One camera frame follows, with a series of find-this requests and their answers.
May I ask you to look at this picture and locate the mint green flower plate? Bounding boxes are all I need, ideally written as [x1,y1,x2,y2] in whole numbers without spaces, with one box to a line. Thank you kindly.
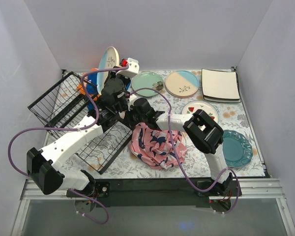
[131,71,164,97]

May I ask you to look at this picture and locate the cream round plate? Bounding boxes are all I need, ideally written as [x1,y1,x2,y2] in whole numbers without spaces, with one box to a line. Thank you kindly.
[97,46,120,94]

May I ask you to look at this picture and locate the watermelon pattern round plate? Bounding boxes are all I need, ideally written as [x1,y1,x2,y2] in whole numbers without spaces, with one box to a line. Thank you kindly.
[181,101,219,123]

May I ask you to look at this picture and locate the teal round plate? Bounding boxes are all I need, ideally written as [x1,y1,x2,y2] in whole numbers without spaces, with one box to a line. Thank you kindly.
[223,130,253,169]

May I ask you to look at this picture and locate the cream and pink plate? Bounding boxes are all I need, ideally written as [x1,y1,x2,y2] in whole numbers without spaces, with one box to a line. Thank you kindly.
[165,85,199,98]

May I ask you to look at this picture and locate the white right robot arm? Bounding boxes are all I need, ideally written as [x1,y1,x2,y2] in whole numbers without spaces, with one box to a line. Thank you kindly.
[125,95,233,196]

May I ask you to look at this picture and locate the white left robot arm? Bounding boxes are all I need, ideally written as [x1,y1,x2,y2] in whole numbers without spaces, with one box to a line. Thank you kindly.
[27,74,128,197]

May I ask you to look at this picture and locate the blue and orange cloth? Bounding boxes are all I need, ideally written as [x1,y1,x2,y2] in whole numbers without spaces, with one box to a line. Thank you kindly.
[77,68,100,111]

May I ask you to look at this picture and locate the pink navy patterned shorts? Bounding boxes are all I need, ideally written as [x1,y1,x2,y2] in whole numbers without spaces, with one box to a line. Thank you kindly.
[130,122,187,170]

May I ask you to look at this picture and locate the floral table mat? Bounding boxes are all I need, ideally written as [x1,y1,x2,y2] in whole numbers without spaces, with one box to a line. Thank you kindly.
[36,69,266,178]

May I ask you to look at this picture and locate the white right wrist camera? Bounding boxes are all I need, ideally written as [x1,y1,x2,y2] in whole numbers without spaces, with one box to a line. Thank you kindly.
[128,94,138,109]

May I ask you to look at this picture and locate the black wire dish rack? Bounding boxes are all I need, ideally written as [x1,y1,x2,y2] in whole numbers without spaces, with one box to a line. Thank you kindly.
[28,70,131,175]

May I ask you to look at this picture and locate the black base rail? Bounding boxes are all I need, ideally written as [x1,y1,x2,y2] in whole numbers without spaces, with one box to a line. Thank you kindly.
[66,178,243,208]

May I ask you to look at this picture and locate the aluminium frame rail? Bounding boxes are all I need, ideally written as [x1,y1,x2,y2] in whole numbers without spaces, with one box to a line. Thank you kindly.
[12,178,295,236]

